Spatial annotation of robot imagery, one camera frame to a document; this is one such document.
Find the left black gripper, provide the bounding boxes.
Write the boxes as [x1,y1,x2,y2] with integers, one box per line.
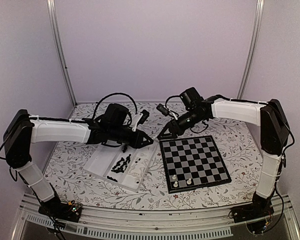
[109,125,154,149]

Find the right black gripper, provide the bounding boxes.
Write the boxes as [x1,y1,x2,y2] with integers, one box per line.
[157,108,204,141]

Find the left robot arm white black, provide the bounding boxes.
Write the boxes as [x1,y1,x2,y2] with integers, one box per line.
[0,103,154,217]

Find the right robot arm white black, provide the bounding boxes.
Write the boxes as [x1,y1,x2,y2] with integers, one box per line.
[156,87,293,199]

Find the pile of white chess pieces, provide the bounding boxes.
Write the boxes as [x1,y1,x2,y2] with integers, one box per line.
[127,153,149,183]

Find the pile of black chess pieces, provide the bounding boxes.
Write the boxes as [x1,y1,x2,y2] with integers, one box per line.
[106,145,132,182]

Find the black grey chessboard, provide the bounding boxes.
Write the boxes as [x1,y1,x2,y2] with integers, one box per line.
[159,135,232,194]

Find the clear plastic piece tray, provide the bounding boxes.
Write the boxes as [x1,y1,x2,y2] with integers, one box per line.
[83,142,158,192]

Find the floral patterned table mat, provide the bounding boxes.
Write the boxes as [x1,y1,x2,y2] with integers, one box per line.
[34,101,274,211]

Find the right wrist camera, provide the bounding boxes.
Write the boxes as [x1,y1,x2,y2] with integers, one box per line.
[156,103,179,120]

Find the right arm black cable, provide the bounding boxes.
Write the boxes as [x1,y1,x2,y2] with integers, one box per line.
[164,94,183,108]

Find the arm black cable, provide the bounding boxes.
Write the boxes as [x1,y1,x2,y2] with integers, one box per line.
[164,94,183,108]
[93,92,139,121]

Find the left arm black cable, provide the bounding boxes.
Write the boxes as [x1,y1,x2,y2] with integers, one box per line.
[93,92,139,121]

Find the front aluminium rail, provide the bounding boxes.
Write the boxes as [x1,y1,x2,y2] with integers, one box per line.
[11,194,300,240]

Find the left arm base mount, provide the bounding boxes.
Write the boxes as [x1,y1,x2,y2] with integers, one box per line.
[38,200,83,223]

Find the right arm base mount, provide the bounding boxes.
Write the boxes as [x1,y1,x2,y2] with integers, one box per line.
[228,197,274,235]

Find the right aluminium frame post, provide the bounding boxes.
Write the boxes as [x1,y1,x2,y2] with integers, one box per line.
[237,0,265,99]

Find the aluminium frame post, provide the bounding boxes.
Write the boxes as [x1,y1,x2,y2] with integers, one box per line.
[46,0,77,107]
[237,0,265,99]

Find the left aluminium frame post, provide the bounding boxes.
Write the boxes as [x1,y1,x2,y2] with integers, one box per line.
[46,0,77,107]

